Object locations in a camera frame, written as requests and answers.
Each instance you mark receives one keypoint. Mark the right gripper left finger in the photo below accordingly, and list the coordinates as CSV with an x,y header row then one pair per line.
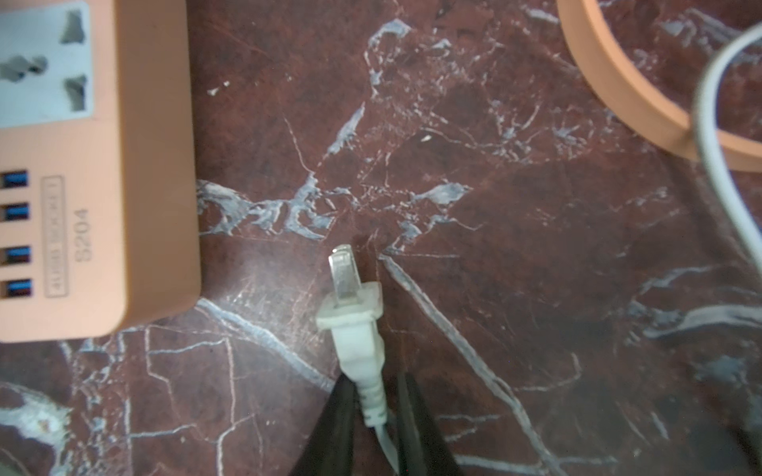
x,y
329,451

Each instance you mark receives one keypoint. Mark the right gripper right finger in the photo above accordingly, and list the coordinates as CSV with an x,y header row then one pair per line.
x,y
422,448

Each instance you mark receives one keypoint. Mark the pink power strip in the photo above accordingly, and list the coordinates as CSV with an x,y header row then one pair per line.
x,y
98,187

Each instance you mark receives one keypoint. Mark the small orange desk fan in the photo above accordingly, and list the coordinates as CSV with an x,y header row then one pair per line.
x,y
642,59

